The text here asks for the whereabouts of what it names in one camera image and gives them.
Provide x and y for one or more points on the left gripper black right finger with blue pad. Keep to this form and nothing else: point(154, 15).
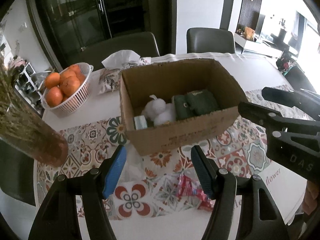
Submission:
point(259, 216)

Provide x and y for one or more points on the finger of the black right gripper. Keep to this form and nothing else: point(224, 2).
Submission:
point(260, 115)
point(305, 100)

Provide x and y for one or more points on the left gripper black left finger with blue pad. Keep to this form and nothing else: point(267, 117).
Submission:
point(57, 216)

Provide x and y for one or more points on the dark green plush toy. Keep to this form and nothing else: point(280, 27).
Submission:
point(195, 103)

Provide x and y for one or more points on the red snack packet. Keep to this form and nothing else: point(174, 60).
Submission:
point(191, 188)

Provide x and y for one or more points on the white plush bunny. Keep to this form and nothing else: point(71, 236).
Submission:
point(159, 112)

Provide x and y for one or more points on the person's right hand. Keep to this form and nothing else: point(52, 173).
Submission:
point(309, 203)

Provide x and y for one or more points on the dark chair far right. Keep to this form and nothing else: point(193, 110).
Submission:
point(298, 80)

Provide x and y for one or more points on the dark chair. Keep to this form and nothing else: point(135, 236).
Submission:
point(144, 44)
point(298, 80)
point(202, 40)

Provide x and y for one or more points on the white tv console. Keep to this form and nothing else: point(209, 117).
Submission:
point(255, 47)

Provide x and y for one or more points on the glass vase with dried flowers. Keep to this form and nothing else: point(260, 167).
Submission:
point(24, 130)

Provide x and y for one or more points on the patterned tile table runner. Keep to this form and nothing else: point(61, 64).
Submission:
point(148, 186)

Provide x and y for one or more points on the orange fruit front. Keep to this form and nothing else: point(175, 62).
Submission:
point(54, 97)

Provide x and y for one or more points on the orange fruit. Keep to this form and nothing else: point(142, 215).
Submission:
point(54, 97)
point(70, 85)

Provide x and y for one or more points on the white plastic fruit basket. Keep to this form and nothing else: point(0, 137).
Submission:
point(75, 101)

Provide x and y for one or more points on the orange fruit back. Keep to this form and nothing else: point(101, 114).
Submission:
point(70, 85)

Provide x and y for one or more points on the white shoe rack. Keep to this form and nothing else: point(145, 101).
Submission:
point(30, 85)

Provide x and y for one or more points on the dark chair left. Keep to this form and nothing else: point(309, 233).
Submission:
point(144, 44)

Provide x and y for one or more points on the floral tissue pouch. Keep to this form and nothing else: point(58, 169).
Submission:
point(114, 64)

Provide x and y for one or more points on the black glass cabinet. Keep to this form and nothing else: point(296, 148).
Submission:
point(68, 30)

